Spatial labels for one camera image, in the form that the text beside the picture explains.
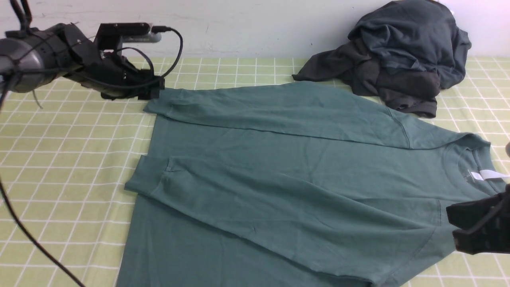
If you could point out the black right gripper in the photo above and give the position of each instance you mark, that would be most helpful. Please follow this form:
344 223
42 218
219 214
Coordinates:
482 226

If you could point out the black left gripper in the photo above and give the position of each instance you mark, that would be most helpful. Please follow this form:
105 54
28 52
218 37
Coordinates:
109 72

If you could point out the green long-sleeve shirt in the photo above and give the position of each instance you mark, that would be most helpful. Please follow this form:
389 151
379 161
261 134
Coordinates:
294 185

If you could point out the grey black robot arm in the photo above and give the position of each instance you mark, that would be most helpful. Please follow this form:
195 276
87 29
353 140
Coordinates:
31 58

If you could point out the white shirt neck label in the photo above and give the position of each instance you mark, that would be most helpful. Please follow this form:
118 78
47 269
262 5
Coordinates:
487 175

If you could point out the dark charcoal crumpled garment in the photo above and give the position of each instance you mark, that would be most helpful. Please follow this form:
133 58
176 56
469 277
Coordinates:
404 90

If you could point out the dark blue-grey crumpled garment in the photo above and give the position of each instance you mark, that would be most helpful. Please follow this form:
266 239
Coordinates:
419 35

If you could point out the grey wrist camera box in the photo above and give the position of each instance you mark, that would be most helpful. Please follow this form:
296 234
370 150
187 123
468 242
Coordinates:
112 36

